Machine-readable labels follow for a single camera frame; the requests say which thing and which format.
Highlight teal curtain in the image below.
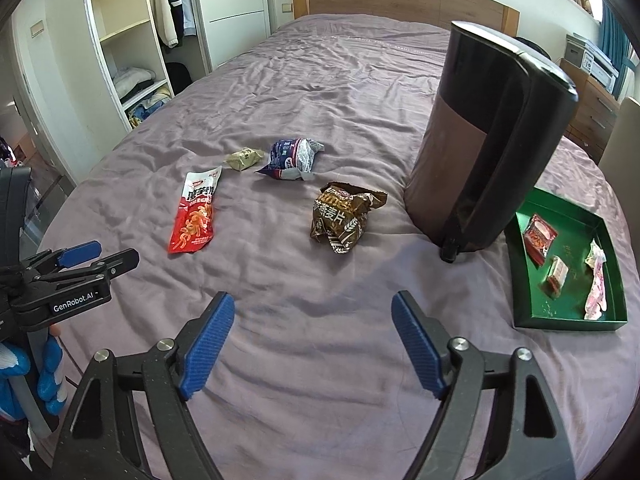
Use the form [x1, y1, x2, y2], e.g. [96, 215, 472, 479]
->
[597, 2, 640, 101]

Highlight long red snack packet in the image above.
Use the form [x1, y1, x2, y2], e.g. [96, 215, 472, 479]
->
[167, 167, 223, 255]

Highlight brown and black trash bin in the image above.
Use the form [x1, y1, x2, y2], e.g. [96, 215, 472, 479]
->
[404, 20, 579, 263]

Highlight brown oat snack packet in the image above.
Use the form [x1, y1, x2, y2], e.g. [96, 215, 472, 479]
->
[309, 182, 388, 256]

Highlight small dark red snack packet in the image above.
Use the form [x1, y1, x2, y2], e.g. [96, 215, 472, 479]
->
[522, 214, 559, 267]

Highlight hanging clothes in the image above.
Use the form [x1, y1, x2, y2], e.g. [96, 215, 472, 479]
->
[150, 0, 198, 48]

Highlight person's left hand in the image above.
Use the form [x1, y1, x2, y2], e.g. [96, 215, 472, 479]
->
[0, 327, 68, 423]

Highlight white open wardrobe shelf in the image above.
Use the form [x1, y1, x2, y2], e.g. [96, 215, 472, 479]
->
[82, 0, 176, 128]

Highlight black bag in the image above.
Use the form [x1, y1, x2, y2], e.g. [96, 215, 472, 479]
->
[165, 62, 193, 96]

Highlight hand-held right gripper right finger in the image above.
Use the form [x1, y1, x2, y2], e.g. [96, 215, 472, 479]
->
[391, 290, 576, 480]

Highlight colourful folded clothes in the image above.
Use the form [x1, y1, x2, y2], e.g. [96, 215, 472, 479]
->
[127, 87, 171, 128]

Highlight wooden nightstand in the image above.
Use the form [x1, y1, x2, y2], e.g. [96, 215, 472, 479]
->
[560, 57, 621, 161]

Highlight white and black folded clothes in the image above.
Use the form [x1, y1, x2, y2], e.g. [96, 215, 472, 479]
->
[111, 67, 156, 101]

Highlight brown wafer packet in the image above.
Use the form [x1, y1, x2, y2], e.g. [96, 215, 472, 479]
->
[540, 256, 571, 298]

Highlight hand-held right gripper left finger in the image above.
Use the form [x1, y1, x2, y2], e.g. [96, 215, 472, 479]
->
[52, 291, 236, 480]

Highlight blue white snack packet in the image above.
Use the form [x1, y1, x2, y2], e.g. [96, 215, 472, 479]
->
[255, 137, 325, 182]

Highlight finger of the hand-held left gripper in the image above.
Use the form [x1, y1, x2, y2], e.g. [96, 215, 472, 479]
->
[22, 241, 103, 273]
[50, 249, 141, 286]

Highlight pink cartoon snack packet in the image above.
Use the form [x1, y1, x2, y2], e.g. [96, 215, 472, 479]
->
[583, 267, 607, 321]

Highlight olive green candy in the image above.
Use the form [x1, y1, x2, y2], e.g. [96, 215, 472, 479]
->
[225, 147, 264, 172]

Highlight white printer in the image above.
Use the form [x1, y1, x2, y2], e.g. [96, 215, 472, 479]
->
[565, 32, 618, 98]

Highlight beige chair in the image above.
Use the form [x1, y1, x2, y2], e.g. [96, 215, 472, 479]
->
[597, 97, 640, 176]

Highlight green shallow box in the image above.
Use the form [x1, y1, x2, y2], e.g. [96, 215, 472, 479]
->
[504, 187, 629, 333]

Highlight black backpack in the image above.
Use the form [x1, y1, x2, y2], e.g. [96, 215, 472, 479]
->
[517, 37, 551, 61]

